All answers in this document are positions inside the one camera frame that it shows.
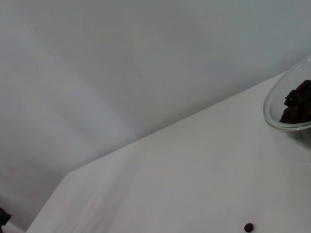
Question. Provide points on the dark blocky object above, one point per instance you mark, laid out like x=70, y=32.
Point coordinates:
x=5, y=217

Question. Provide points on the clear double-wall glass cup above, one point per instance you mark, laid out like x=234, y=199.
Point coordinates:
x=269, y=114

